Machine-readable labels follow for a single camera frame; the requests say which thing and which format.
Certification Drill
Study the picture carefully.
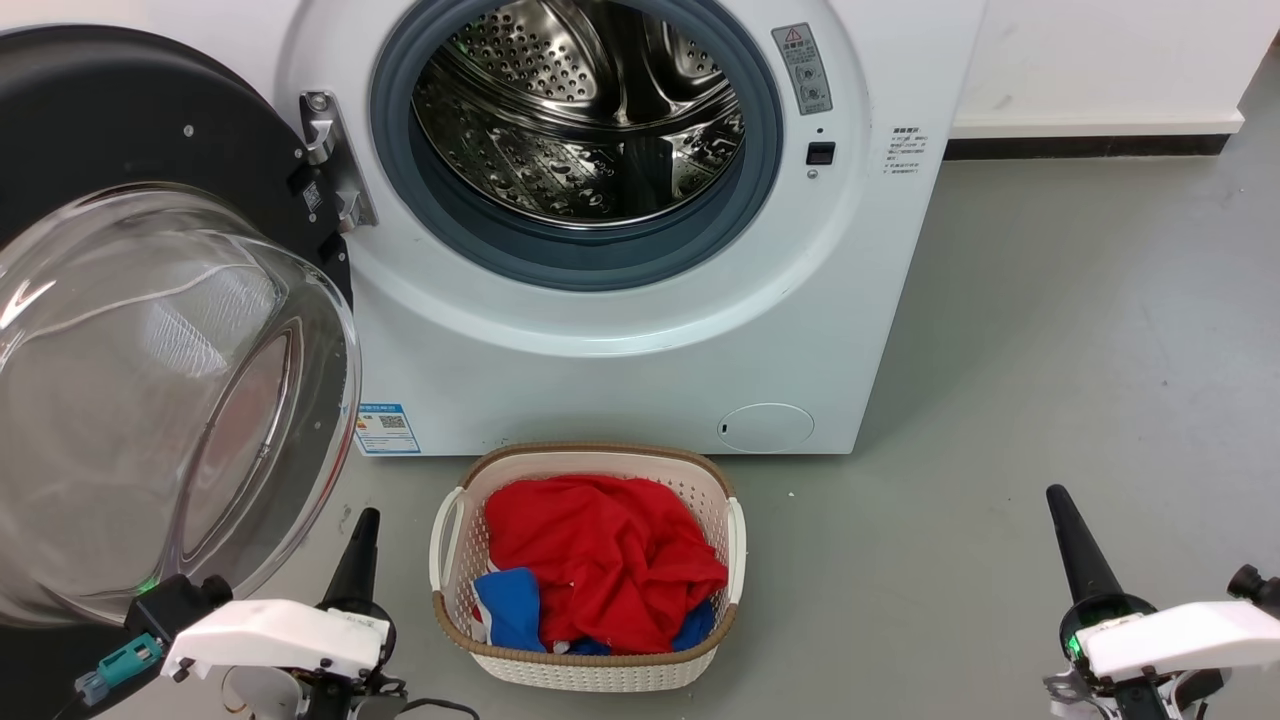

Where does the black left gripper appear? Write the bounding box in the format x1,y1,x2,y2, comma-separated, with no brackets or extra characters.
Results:
296,507,409,720

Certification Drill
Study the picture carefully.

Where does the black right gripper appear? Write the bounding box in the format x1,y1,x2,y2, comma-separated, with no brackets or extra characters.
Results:
1043,484,1227,720

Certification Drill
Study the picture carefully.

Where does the black round glass washer door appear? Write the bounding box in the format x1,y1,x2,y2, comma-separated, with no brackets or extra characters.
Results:
0,25,363,631

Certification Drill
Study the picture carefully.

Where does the white front-load washing machine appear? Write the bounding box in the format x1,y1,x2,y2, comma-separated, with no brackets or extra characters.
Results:
268,0,987,457

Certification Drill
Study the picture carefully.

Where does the grey metal door hinge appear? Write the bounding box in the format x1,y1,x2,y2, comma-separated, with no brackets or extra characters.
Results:
297,89,380,234

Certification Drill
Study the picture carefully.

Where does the blue energy label sticker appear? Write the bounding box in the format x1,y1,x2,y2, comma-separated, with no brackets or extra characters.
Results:
355,403,422,456

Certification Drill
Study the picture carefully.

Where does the blue garment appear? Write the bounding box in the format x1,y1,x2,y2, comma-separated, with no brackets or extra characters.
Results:
472,567,717,656

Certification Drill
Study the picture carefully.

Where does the red garment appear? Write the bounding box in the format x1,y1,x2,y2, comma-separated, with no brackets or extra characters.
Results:
484,476,730,655

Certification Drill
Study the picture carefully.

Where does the white woven laundry basket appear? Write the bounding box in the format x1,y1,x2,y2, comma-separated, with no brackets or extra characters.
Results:
429,443,748,694

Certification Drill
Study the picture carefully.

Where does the round white filter cover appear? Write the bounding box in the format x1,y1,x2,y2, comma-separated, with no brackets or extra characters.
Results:
717,403,816,454

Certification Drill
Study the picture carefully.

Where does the small printed text sticker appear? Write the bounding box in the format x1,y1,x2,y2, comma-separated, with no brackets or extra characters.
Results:
885,125,931,177

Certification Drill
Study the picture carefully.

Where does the grey warning label sticker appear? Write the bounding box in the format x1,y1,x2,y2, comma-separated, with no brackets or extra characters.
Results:
770,22,835,117

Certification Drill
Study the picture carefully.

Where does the teal cable connector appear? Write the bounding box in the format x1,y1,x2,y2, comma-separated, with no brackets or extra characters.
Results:
74,632,165,707

